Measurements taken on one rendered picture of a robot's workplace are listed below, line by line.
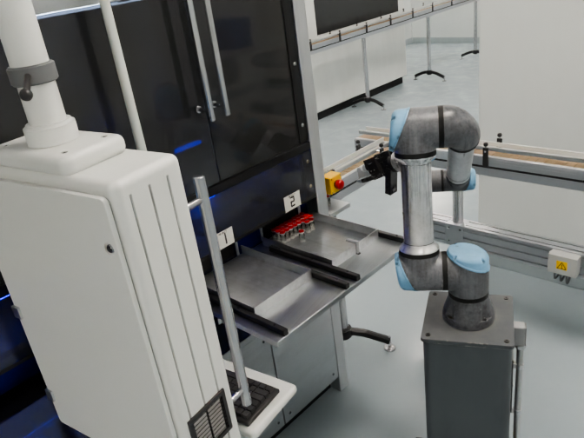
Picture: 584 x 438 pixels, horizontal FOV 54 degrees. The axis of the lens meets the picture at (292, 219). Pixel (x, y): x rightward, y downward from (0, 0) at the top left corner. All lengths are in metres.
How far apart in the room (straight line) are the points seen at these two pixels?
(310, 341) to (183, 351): 1.30
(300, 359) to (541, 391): 1.07
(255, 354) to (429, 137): 1.08
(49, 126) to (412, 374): 2.11
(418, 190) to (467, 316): 0.40
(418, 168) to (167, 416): 0.91
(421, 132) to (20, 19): 0.98
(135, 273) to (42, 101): 0.37
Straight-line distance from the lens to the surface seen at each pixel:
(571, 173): 2.56
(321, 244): 2.10
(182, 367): 1.23
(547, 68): 3.15
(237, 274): 2.00
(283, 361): 2.37
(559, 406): 2.77
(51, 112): 1.20
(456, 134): 1.60
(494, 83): 3.27
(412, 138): 1.59
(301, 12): 2.10
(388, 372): 2.87
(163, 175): 1.08
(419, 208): 1.66
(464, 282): 1.72
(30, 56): 1.18
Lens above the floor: 1.87
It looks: 25 degrees down
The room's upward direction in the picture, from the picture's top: 8 degrees counter-clockwise
